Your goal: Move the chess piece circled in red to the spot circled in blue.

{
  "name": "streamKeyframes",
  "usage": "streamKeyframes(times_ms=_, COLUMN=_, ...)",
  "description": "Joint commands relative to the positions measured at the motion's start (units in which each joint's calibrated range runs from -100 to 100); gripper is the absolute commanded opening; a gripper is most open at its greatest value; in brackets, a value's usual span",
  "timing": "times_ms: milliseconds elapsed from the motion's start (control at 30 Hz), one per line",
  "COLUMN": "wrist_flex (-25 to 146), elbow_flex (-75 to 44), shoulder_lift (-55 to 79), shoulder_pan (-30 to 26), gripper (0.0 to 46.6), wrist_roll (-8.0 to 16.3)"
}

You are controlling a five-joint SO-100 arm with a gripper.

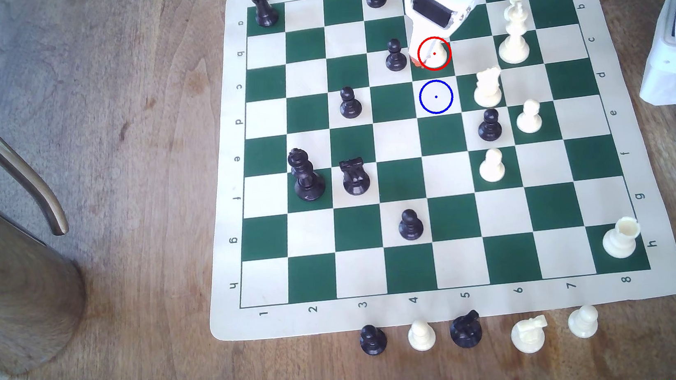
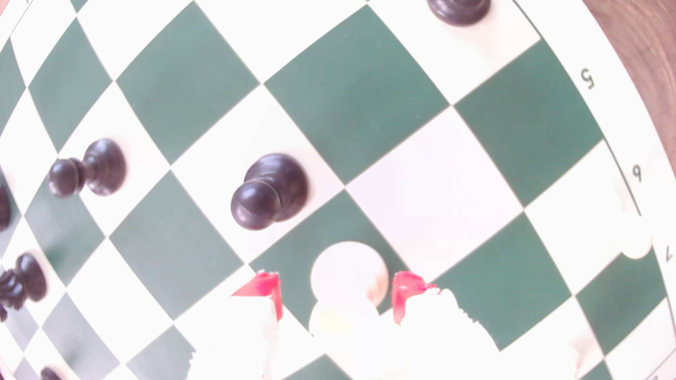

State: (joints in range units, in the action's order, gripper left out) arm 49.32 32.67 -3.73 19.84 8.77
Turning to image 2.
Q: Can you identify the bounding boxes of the green and white chess mat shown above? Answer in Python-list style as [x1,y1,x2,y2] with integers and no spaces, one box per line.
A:
[0,0,676,380]

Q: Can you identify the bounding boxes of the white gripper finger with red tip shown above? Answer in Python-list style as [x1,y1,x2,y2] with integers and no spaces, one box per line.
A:
[187,271,284,380]
[380,271,502,380]

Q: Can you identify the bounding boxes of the black knight chess piece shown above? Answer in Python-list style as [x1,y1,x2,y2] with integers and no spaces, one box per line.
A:
[0,252,48,323]

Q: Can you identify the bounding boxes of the white pawn red circled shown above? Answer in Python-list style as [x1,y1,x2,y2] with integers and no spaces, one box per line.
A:
[309,242,390,344]

